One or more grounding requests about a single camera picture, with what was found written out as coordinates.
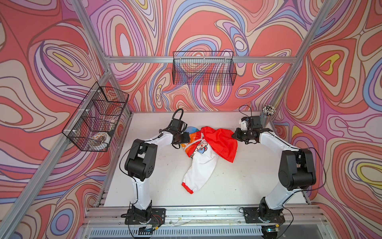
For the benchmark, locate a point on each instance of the black wire basket left wall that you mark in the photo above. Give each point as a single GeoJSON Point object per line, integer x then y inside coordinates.
{"type": "Point", "coordinates": [99, 111]}

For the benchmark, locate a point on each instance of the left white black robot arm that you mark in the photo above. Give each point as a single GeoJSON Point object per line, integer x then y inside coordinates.
{"type": "Point", "coordinates": [140, 165]}

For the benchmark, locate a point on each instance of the black wire basket back wall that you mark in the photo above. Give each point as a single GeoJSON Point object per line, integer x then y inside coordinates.
{"type": "Point", "coordinates": [204, 68]}

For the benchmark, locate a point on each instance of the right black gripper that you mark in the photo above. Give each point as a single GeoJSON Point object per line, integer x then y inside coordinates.
{"type": "Point", "coordinates": [237, 134]}

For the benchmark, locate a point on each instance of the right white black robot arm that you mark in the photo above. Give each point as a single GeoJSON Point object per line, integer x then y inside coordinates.
{"type": "Point", "coordinates": [296, 171]}

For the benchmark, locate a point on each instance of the round item in left basket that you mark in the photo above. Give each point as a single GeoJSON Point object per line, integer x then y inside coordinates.
{"type": "Point", "coordinates": [100, 139]}

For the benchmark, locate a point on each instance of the metal cup of pencils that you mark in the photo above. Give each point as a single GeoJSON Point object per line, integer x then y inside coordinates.
{"type": "Point", "coordinates": [266, 114]}

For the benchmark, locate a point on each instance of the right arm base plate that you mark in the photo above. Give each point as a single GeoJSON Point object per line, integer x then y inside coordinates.
{"type": "Point", "coordinates": [260, 215]}

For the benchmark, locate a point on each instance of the black wire basket wall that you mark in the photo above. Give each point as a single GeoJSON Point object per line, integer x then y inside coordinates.
{"type": "Point", "coordinates": [99, 111]}
{"type": "Point", "coordinates": [204, 68]}

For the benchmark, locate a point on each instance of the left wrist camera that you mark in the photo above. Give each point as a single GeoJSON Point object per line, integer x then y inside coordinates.
{"type": "Point", "coordinates": [178, 126]}

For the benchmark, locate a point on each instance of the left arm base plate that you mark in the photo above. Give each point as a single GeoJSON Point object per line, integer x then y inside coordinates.
{"type": "Point", "coordinates": [144, 222]}

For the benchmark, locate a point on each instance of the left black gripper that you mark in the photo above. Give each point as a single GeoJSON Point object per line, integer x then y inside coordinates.
{"type": "Point", "coordinates": [186, 138]}

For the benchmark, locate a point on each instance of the rainbow red hooded jacket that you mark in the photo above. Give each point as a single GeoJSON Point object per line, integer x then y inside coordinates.
{"type": "Point", "coordinates": [206, 147]}

